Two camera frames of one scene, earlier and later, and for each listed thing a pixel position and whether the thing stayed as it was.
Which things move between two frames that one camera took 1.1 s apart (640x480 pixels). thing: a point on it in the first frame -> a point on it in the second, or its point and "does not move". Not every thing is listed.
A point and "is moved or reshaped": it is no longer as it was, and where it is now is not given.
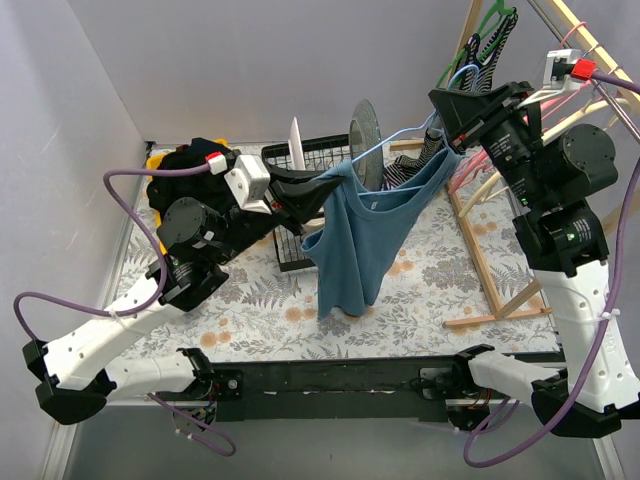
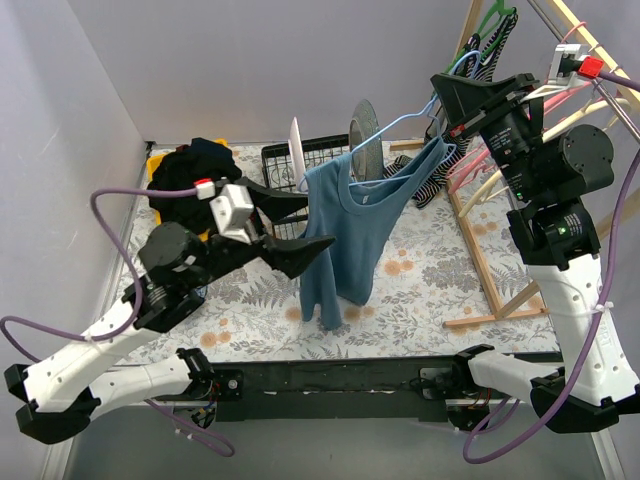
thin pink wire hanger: [571, 31] does not move
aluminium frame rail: [63, 435] does not move
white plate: [296, 147] does not move
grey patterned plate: [366, 146] does not move
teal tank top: [362, 228] is moved or reshaped
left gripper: [275, 198] -> [258, 232]
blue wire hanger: [450, 83] -> [369, 138]
